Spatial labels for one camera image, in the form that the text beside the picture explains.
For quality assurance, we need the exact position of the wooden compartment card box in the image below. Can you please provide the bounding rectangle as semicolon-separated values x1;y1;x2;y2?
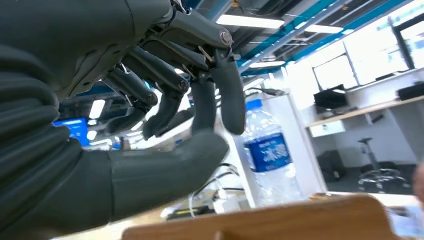
120;194;400;240

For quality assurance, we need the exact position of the chrome base stool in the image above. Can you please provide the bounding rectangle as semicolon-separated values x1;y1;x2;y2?
357;137;412;191

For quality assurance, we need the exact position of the black bag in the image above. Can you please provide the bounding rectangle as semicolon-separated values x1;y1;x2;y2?
316;149;349;183

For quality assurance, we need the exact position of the black flat device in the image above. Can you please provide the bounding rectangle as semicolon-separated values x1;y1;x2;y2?
396;81;424;102

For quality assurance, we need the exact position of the white office desk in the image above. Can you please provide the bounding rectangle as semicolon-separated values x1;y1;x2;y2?
304;67;424;167

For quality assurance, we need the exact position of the black box-shaped device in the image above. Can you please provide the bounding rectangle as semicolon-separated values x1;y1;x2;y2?
312;84;349;110

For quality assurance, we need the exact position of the clear water bottle blue label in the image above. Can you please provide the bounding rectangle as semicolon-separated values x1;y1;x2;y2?
241;98;304;208

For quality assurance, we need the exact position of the white ceiling light panel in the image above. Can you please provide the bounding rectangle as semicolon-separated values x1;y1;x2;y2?
304;23;345;35
215;14;286;30
248;60;286;69

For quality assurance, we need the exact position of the white power strip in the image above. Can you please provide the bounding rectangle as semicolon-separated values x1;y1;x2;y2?
211;195;243;215

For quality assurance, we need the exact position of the black USB cable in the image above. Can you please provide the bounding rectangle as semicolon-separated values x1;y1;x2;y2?
243;86;287;98

